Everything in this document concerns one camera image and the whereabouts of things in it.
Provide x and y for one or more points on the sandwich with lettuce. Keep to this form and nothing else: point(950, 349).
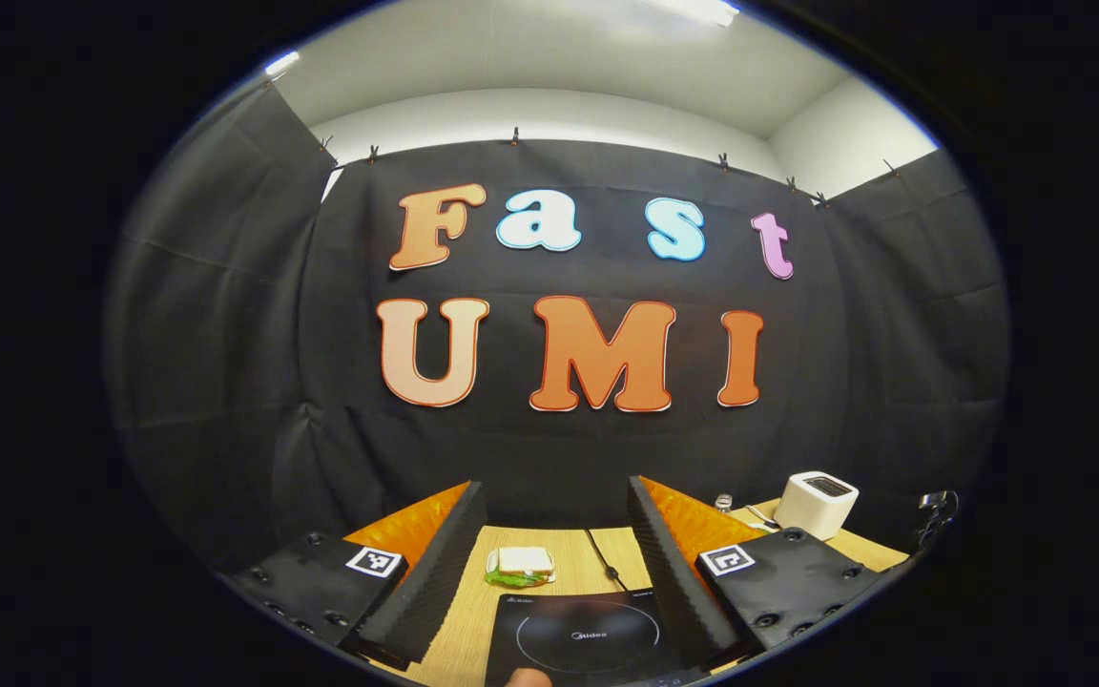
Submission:
point(521, 561)

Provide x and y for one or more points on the clear plastic water bottle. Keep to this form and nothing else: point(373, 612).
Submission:
point(724, 501)

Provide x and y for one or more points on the white toaster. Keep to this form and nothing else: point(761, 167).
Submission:
point(817, 506)

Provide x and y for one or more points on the row of black cloth clips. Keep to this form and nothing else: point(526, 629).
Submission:
point(514, 136)

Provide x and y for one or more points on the ceiling light panel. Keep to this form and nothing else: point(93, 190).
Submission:
point(280, 63)
point(702, 10)

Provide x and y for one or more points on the black induction cooktop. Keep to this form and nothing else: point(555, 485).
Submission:
point(588, 634)

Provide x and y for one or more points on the black backdrop cloth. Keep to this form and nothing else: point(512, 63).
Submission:
point(549, 448)

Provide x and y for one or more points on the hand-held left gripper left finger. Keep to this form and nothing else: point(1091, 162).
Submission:
point(425, 592)

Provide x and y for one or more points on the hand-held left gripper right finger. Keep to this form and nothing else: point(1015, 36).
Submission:
point(683, 582)

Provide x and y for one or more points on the black metal clamp stand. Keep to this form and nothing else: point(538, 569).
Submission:
point(936, 520)

